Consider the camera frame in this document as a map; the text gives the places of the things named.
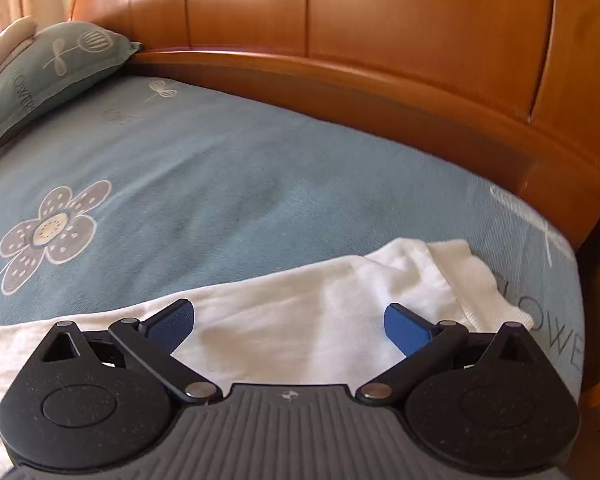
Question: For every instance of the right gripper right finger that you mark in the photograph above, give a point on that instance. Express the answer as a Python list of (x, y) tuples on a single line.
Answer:
[(427, 350)]

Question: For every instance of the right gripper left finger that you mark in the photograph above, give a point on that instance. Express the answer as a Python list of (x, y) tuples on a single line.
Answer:
[(150, 344)]

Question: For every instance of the blue patterned bed sheet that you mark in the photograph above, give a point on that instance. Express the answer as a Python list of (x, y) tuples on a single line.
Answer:
[(185, 188)]

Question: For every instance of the wooden headboard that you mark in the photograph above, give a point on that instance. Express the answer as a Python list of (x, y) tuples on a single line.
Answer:
[(509, 89)]

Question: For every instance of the white printed sweatshirt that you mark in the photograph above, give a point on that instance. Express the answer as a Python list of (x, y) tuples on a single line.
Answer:
[(316, 323)]

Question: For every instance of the green flower pillow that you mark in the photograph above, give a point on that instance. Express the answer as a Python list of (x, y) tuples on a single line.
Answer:
[(63, 61)]

